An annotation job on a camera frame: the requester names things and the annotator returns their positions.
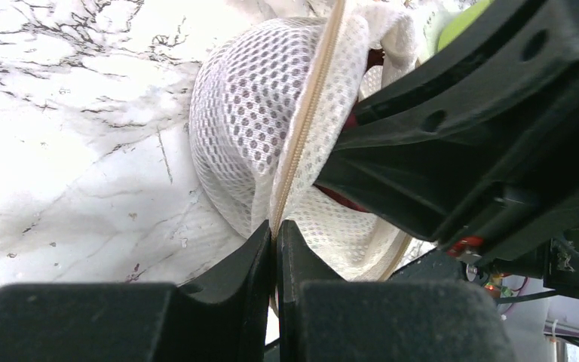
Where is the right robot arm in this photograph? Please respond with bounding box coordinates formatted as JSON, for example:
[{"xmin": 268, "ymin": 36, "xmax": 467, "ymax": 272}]
[{"xmin": 317, "ymin": 1, "xmax": 579, "ymax": 299}]

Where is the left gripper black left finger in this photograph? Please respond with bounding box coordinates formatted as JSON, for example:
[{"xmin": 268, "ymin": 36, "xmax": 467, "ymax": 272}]
[{"xmin": 0, "ymin": 223, "xmax": 271, "ymax": 361}]

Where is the green plastic tray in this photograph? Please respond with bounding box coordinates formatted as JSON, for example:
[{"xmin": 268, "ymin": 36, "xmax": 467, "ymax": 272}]
[{"xmin": 434, "ymin": 0, "xmax": 492, "ymax": 54}]

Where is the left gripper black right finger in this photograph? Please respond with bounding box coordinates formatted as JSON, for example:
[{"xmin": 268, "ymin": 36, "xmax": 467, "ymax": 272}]
[{"xmin": 277, "ymin": 221, "xmax": 516, "ymax": 361}]

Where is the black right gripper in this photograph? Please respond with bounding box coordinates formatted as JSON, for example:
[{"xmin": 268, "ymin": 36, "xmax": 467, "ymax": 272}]
[{"xmin": 317, "ymin": 1, "xmax": 579, "ymax": 263}]

